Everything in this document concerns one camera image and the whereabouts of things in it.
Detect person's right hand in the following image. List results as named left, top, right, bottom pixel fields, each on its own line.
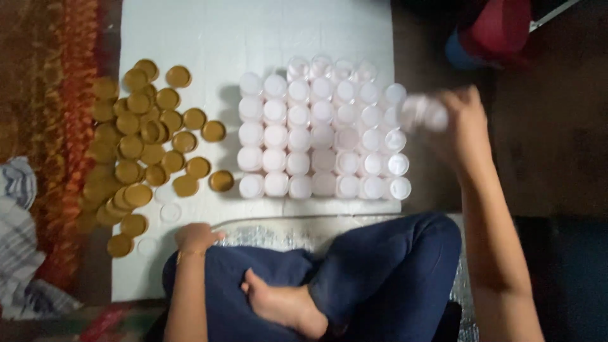
left=418, top=85, right=495, bottom=174

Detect person's left hand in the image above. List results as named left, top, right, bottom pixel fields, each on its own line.
left=174, top=222, right=227, bottom=255

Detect single clear plastic jar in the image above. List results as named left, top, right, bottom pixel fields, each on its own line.
left=400, top=94, right=450, bottom=133

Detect blue plastic container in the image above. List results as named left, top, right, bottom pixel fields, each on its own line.
left=445, top=28, right=481, bottom=70

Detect block of clear plastic jars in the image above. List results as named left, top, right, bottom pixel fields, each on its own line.
left=237, top=54, right=413, bottom=200

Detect white metal bar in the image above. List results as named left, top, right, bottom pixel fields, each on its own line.
left=529, top=0, right=583, bottom=33

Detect person's blue trousers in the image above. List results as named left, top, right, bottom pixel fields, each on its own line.
left=161, top=212, right=463, bottom=342

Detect dark blue mat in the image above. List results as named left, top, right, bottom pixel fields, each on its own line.
left=514, top=216, right=608, bottom=342

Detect white foam sheet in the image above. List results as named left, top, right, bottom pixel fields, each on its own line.
left=111, top=0, right=402, bottom=303

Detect person's bare foot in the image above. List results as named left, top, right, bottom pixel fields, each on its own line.
left=240, top=268, right=329, bottom=341

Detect clear round inner disc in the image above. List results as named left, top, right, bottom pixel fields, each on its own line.
left=154, top=184, right=177, bottom=205
left=160, top=203, right=183, bottom=224
left=137, top=237, right=160, bottom=257

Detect pile of gold lids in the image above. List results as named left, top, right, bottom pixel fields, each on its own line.
left=76, top=58, right=236, bottom=259

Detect red and brown patterned rug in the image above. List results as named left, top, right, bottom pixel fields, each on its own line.
left=0, top=0, right=113, bottom=296

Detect multicoloured cloth with red patch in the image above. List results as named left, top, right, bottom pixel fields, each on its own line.
left=0, top=301, right=168, bottom=342

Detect grey striped cloth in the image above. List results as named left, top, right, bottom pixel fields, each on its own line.
left=0, top=157, right=84, bottom=320

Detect thin gold bracelet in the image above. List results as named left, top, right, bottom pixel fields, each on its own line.
left=176, top=249, right=206, bottom=265

